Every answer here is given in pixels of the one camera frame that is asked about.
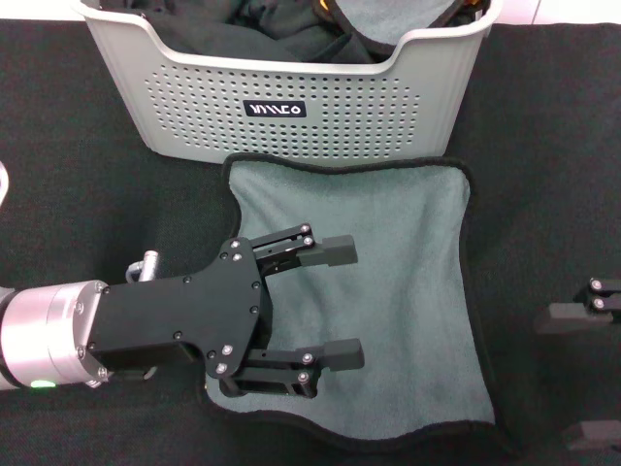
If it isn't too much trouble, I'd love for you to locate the dark crumpled towel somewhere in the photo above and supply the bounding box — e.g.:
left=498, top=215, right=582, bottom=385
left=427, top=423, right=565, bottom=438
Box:
left=100, top=0, right=390, bottom=65

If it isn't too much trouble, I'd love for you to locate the grey yellow towel black trim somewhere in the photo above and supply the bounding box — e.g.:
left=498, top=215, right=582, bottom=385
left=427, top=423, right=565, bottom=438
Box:
left=198, top=151, right=512, bottom=455

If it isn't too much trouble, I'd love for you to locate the grey perforated storage box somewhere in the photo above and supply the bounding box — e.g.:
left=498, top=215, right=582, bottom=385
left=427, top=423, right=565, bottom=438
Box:
left=70, top=0, right=504, bottom=164

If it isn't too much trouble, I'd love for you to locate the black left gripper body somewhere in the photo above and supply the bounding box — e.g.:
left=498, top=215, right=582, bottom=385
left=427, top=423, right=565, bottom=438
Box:
left=85, top=237, right=274, bottom=380

